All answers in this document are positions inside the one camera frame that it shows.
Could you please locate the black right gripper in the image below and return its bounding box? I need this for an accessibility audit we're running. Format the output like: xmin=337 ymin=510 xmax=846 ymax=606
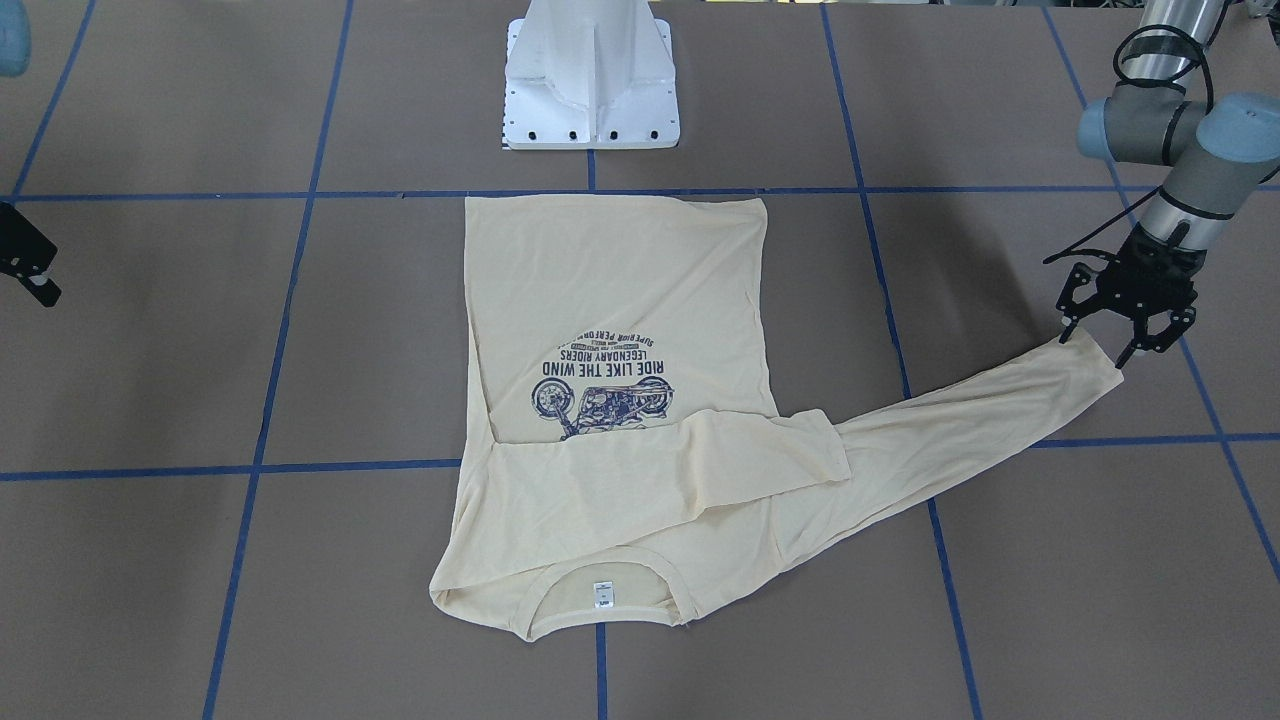
xmin=1 ymin=202 xmax=61 ymax=307

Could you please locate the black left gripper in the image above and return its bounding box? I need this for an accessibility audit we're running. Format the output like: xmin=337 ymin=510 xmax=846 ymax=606
xmin=1056 ymin=225 xmax=1201 ymax=370

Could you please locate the beige long-sleeve graphic t-shirt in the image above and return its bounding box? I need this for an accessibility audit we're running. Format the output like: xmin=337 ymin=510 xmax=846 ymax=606
xmin=429 ymin=195 xmax=1123 ymax=642

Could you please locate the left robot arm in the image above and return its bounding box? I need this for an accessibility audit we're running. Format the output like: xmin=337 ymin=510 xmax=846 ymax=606
xmin=1056 ymin=1 xmax=1279 ymax=368

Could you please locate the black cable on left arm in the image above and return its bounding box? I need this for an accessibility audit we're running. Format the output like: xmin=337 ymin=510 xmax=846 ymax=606
xmin=1042 ymin=24 xmax=1217 ymax=265

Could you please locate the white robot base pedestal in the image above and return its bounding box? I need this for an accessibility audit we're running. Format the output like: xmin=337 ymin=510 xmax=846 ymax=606
xmin=502 ymin=1 xmax=681 ymax=151

